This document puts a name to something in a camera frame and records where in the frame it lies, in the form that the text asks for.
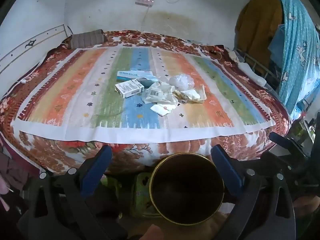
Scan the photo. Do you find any blue printed cloth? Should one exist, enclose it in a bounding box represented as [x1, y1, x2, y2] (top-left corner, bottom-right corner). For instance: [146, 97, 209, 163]
[268, 0, 320, 114]

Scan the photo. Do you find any small white box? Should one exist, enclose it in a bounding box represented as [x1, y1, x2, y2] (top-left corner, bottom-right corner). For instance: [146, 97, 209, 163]
[115, 78, 145, 99]

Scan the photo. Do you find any green patterned tin box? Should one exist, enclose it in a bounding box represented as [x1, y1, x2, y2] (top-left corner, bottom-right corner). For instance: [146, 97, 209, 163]
[129, 172, 162, 218]

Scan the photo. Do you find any white plastic wrapper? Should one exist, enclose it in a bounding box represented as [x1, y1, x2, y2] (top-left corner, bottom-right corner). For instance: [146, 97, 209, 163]
[141, 81, 179, 106]

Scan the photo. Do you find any grey striped pillow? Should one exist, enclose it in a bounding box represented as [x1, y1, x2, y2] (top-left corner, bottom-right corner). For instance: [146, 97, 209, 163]
[69, 29, 108, 49]

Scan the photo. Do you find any yellowish food wrapper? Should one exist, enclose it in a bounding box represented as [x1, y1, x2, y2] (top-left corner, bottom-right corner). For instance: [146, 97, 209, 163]
[174, 85, 207, 104]

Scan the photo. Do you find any mustard hanging garment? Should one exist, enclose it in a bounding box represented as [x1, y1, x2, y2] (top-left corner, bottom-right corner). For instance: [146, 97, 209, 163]
[235, 0, 284, 56]

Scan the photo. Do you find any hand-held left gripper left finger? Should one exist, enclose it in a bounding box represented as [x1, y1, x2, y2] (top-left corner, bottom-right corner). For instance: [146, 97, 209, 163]
[16, 145, 125, 240]

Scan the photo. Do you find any white folded cloth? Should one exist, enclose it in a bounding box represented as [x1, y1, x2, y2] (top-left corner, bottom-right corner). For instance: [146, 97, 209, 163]
[237, 62, 268, 86]

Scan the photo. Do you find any brown floral blanket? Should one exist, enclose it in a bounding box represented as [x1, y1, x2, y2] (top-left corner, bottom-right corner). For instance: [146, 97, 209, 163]
[0, 30, 292, 176]

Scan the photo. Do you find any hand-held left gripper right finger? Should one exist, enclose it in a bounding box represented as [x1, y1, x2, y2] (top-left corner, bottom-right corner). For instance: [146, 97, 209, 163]
[211, 145, 297, 240]

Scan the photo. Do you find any long blue white box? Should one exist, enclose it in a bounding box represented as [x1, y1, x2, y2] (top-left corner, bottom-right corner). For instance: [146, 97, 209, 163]
[117, 70, 154, 82]

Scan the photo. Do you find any white headboard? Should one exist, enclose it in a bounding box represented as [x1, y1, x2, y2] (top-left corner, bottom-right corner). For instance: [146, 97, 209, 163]
[0, 24, 73, 80]

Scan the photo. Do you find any striped colourful cloth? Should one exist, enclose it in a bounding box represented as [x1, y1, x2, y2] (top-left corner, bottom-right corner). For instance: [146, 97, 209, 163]
[12, 46, 277, 144]

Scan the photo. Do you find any white power cable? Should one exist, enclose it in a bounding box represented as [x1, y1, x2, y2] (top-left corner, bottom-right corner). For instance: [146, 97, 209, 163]
[139, 5, 151, 34]

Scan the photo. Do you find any metal bed rail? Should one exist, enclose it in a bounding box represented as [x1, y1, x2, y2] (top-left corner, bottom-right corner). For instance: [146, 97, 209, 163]
[235, 48, 281, 88]

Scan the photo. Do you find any dark bin with gold rim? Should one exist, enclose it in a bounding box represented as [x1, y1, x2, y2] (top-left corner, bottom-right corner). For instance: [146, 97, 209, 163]
[149, 152, 225, 226]

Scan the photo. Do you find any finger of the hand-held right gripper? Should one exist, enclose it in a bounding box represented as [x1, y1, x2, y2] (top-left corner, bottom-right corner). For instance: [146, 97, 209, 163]
[269, 132, 310, 159]
[261, 152, 302, 177]

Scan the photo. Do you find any clear plastic bag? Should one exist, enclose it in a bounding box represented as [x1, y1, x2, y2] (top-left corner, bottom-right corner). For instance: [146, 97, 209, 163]
[169, 73, 196, 91]

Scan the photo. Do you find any white paper packet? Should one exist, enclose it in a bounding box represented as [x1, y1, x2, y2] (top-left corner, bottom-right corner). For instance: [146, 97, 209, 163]
[150, 102, 176, 117]

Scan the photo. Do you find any person's right hand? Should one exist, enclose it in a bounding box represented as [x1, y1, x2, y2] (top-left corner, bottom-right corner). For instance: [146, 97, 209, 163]
[293, 195, 320, 218]

